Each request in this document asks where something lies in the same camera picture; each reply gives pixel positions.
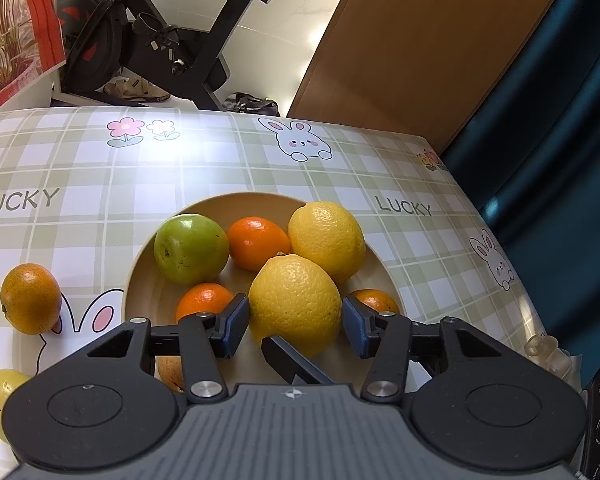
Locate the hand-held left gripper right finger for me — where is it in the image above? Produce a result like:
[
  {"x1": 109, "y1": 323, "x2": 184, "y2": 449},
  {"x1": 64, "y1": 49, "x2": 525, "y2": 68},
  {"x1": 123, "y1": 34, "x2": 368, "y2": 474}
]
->
[{"x1": 342, "y1": 296, "x2": 528, "y2": 405}]

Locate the yellow green lemon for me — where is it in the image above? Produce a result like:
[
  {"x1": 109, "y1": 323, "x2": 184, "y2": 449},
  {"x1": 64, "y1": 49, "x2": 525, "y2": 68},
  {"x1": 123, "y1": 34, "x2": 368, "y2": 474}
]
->
[{"x1": 0, "y1": 368, "x2": 31, "y2": 443}]

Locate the green apple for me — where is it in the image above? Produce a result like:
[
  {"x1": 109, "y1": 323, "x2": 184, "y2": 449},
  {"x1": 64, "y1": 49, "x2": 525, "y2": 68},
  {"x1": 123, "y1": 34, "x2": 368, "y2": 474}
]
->
[{"x1": 153, "y1": 213, "x2": 230, "y2": 286}]

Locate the beige shoe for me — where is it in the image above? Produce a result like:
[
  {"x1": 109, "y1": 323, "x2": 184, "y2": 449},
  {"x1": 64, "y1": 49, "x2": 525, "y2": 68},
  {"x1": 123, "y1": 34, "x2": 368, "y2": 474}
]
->
[{"x1": 102, "y1": 77, "x2": 171, "y2": 103}]

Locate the brown wooden door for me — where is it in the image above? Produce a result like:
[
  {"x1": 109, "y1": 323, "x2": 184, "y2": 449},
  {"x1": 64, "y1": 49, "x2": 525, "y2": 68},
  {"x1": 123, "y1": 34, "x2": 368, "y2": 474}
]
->
[{"x1": 286, "y1": 0, "x2": 578, "y2": 153}]

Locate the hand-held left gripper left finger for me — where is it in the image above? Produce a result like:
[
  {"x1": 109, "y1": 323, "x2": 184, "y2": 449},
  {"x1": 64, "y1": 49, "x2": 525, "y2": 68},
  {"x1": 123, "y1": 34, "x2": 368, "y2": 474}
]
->
[{"x1": 62, "y1": 294, "x2": 251, "y2": 405}]

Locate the green checkered tablecloth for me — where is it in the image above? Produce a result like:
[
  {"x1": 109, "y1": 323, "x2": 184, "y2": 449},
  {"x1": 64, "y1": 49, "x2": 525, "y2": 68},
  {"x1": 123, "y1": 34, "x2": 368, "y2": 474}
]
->
[{"x1": 0, "y1": 108, "x2": 583, "y2": 466}]

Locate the dark blue curtain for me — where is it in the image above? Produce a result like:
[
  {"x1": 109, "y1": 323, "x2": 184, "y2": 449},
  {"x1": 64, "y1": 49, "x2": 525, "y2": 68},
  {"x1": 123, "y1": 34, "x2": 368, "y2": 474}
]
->
[{"x1": 440, "y1": 0, "x2": 600, "y2": 386}]

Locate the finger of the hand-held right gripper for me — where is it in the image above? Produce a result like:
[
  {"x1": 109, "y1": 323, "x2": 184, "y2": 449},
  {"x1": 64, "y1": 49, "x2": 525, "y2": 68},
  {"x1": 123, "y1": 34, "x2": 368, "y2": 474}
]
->
[{"x1": 261, "y1": 335, "x2": 338, "y2": 387}]

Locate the black bag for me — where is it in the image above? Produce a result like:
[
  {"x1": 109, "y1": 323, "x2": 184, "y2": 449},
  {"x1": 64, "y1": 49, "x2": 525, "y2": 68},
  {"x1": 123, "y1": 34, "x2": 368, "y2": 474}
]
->
[{"x1": 222, "y1": 92, "x2": 280, "y2": 117}]

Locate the wooden bowl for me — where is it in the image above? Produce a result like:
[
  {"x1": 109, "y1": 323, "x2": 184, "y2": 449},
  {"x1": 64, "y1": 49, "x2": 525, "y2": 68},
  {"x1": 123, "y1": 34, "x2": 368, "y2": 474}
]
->
[{"x1": 121, "y1": 191, "x2": 433, "y2": 396}]

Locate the printed wall tapestry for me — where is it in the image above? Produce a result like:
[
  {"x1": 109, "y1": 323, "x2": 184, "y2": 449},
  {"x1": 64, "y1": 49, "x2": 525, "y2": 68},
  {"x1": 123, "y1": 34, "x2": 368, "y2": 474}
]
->
[{"x1": 0, "y1": 0, "x2": 68, "y2": 116}]

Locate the orange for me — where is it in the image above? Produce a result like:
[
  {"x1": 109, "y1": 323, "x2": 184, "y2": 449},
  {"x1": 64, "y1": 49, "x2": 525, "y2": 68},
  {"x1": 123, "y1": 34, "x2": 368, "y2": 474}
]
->
[
  {"x1": 226, "y1": 216, "x2": 292, "y2": 272},
  {"x1": 156, "y1": 355, "x2": 187, "y2": 394},
  {"x1": 0, "y1": 263, "x2": 62, "y2": 336},
  {"x1": 175, "y1": 283, "x2": 236, "y2": 323},
  {"x1": 350, "y1": 288, "x2": 401, "y2": 316}
]

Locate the black exercise bike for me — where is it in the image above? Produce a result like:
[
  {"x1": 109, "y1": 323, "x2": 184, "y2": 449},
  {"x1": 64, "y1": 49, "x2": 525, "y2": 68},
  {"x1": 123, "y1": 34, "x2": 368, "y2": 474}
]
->
[{"x1": 55, "y1": 0, "x2": 338, "y2": 111}]

